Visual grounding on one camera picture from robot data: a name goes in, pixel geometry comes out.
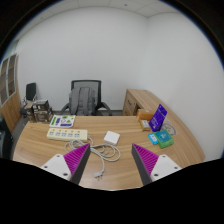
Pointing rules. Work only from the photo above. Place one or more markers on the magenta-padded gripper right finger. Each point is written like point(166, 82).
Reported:
point(163, 165)

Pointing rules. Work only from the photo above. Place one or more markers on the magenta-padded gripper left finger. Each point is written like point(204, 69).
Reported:
point(58, 165)

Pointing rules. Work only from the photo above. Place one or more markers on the white charger block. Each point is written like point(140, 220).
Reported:
point(111, 137)

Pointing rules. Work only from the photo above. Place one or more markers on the green box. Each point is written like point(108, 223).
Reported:
point(164, 139)

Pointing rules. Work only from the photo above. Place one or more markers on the small blue box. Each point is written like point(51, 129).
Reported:
point(153, 138)

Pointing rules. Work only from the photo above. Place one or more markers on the cream power strip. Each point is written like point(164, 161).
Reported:
point(66, 134)

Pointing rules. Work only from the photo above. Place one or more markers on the small tan box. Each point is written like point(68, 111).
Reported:
point(144, 125)

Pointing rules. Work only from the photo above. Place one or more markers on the white printed sticker sheet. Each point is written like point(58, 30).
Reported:
point(62, 121)

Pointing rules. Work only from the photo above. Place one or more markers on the purple package card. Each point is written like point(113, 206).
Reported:
point(158, 118)

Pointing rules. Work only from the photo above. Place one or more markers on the orange box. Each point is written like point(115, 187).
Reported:
point(145, 115)

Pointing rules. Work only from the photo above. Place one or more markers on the grey backpack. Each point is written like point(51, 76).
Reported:
point(81, 101)

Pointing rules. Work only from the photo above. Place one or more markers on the wooden drawer side desk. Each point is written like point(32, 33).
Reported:
point(133, 100)

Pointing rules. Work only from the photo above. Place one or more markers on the wooden shelf unit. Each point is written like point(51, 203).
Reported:
point(10, 103)

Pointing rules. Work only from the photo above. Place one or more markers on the black mesh office chair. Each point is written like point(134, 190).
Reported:
point(86, 83)

